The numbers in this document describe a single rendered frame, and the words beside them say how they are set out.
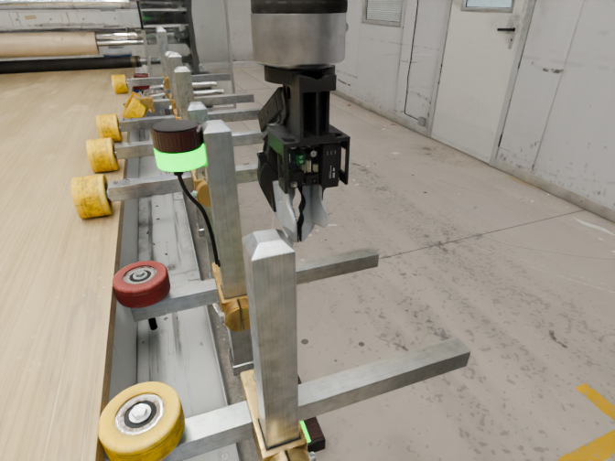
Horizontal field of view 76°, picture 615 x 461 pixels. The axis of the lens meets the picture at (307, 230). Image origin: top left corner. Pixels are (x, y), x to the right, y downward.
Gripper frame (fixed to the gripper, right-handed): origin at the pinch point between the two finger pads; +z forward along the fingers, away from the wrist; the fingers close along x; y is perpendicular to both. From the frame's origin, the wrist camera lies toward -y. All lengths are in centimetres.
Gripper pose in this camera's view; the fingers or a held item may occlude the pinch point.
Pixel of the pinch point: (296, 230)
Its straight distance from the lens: 51.2
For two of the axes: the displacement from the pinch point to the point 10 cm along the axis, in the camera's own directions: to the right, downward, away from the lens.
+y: 3.5, 4.6, -8.2
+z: 0.1, 8.7, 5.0
